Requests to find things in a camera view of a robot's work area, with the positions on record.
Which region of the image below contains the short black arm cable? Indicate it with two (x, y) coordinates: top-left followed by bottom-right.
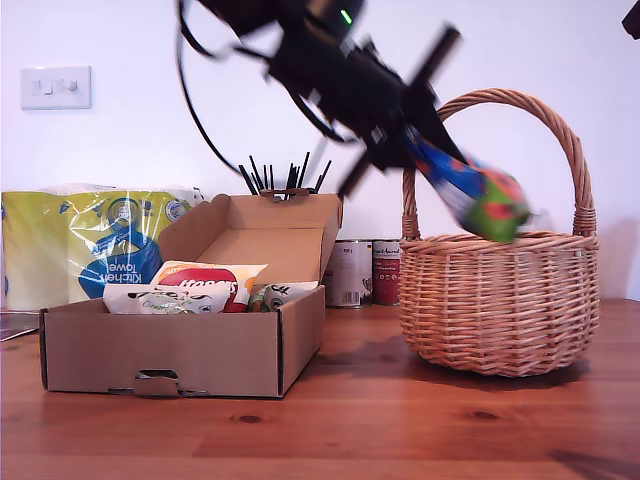
(178, 12), (276, 64)

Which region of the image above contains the white wall switch plate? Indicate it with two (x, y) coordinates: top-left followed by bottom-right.
(20, 65), (93, 111)

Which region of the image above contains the long black arm cable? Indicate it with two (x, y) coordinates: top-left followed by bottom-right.
(174, 0), (244, 176)

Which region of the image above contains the blue chocolate orange egg bag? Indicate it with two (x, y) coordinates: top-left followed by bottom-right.
(403, 127), (534, 245)

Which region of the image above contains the woven wicker basket with handle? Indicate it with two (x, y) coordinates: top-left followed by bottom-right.
(399, 88), (600, 379)

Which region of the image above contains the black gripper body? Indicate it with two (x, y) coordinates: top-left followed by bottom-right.
(272, 22), (462, 199)

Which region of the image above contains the white tin can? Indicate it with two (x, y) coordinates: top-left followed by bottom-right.
(324, 239), (375, 308)

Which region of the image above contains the kitchen towel roll pack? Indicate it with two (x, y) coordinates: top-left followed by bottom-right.
(0, 183), (206, 311)

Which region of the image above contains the red tin can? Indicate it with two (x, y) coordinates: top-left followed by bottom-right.
(372, 240), (404, 306)

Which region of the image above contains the brown cardboard box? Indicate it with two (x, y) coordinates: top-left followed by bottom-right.
(38, 192), (345, 400)

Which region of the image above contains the white green-print egg bag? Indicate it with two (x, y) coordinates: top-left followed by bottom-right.
(247, 280), (321, 314)
(102, 285), (226, 316)

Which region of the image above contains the red yellow Maltesers bunnies bag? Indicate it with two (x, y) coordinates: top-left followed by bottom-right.
(155, 259), (270, 314)

